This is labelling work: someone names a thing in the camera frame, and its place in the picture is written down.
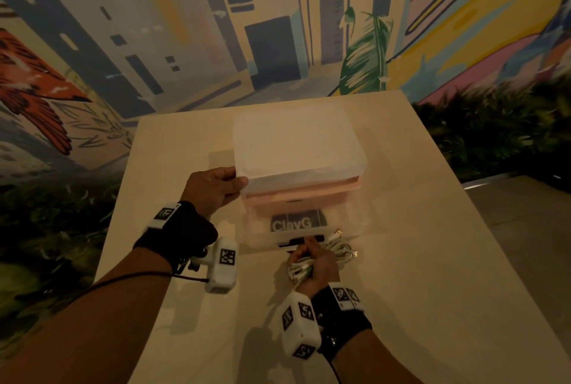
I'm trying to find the person's left hand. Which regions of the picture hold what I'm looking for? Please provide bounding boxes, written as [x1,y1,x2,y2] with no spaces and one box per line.
[180,167,249,220]

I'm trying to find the person's right hand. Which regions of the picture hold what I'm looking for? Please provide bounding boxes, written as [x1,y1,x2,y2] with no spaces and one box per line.
[287,237,341,298]

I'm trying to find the white cable bundle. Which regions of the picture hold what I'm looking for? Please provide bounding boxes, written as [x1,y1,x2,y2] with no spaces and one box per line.
[287,228,362,287]

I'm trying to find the translucent white drawer unit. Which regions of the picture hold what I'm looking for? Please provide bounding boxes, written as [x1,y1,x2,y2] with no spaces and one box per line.
[231,101,371,219]

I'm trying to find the person's right forearm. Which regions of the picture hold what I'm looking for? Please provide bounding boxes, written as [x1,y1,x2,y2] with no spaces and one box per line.
[331,327,424,384]

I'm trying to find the person's left forearm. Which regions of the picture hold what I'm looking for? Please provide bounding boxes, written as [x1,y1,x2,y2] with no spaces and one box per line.
[0,247,175,384]

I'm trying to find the black box with grey label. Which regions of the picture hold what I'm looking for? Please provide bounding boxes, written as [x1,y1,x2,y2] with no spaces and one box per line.
[269,207,329,235]

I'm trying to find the clear plastic drawer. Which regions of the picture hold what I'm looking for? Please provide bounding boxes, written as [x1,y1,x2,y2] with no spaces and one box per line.
[243,200,372,249]

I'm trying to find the pink plastic drawer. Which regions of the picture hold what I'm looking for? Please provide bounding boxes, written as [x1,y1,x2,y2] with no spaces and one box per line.
[240,176,362,209]

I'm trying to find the green hedge plants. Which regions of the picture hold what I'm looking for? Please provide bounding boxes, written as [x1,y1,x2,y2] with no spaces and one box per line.
[412,75,571,195]

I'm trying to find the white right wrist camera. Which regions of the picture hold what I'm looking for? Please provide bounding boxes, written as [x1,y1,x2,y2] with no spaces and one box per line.
[280,292,323,360]

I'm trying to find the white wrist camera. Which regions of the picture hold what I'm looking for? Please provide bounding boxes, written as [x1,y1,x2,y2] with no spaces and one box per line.
[191,237,240,294]
[280,292,323,360]

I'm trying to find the black left wrist strap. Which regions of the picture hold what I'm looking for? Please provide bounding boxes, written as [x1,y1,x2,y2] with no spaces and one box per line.
[132,201,219,271]

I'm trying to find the black wrist strap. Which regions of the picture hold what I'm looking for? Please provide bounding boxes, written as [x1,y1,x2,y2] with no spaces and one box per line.
[310,282,374,363]
[132,201,219,271]

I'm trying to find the black right wrist strap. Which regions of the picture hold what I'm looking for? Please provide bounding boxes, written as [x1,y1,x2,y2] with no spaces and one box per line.
[310,282,374,363]

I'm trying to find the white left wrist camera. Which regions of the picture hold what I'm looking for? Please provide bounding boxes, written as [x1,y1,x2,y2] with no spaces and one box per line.
[191,237,240,294]

